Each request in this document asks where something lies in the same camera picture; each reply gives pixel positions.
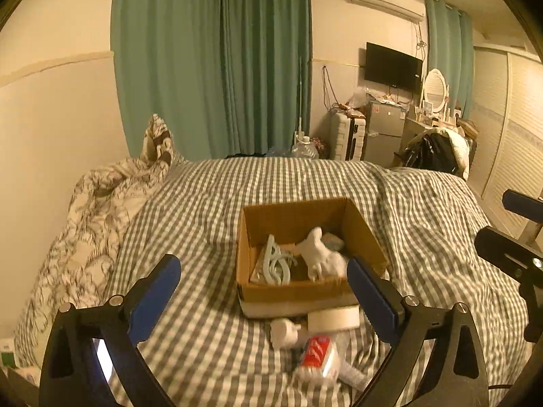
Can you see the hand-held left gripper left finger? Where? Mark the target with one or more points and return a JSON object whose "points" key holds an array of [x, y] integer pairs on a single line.
{"points": [[158, 301]]}

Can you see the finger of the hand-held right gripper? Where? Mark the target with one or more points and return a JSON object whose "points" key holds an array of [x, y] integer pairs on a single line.
{"points": [[500, 248], [524, 203]]}

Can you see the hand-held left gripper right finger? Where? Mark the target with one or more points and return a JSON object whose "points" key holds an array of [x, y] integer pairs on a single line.
{"points": [[372, 301]]}

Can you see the white rectangular box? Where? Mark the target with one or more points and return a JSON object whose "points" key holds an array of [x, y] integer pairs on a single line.
{"points": [[333, 319]]}

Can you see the clear packet with red label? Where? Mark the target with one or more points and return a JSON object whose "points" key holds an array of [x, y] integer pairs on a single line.
{"points": [[316, 356]]}

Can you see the brown cardboard box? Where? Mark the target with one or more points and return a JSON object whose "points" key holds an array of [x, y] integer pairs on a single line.
{"points": [[292, 290]]}

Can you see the small white bottle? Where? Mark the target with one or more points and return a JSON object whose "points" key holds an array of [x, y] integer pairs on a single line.
{"points": [[283, 331]]}

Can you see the white plush toy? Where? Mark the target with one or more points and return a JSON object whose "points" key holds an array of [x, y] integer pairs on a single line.
{"points": [[320, 258]]}

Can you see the white louvered wardrobe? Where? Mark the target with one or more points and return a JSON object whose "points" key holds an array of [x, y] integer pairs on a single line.
{"points": [[509, 135]]}

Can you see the white puffy jacket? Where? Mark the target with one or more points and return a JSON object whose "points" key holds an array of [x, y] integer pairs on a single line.
{"points": [[462, 146]]}

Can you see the white leaf-print duvet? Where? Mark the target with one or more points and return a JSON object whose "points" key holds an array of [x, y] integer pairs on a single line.
{"points": [[97, 220]]}

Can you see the white flat slab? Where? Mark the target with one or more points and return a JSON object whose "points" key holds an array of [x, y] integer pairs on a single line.
{"points": [[271, 309]]}

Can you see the light blue plastic hangers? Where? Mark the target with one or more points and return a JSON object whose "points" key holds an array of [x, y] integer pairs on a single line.
{"points": [[275, 265]]}

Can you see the grey checked bed cover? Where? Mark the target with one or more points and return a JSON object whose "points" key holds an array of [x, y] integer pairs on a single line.
{"points": [[203, 203]]}

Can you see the beige dressing table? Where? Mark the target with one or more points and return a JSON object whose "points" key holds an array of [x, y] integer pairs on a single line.
{"points": [[415, 129]]}

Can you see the white oval vanity mirror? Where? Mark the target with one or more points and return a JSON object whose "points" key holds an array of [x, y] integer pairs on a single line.
{"points": [[436, 87]]}

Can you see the grey small fridge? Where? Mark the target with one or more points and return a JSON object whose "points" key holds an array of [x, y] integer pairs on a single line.
{"points": [[384, 131]]}

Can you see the narrow green curtain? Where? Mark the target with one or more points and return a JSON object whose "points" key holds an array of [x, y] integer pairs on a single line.
{"points": [[449, 59]]}

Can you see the white ribbed suitcase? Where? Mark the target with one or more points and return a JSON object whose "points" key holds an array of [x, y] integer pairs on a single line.
{"points": [[345, 138]]}

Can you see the clear large water jug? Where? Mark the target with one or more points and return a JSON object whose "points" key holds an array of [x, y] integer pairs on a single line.
{"points": [[304, 149]]}

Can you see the clear plastic bag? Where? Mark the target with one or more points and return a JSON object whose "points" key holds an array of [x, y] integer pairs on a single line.
{"points": [[357, 96]]}

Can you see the white air conditioner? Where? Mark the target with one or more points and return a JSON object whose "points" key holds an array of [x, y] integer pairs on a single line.
{"points": [[388, 0]]}

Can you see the wide green curtain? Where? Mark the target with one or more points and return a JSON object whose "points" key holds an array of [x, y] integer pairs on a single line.
{"points": [[203, 59]]}

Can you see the black wall television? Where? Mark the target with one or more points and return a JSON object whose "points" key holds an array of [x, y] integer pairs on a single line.
{"points": [[392, 68]]}

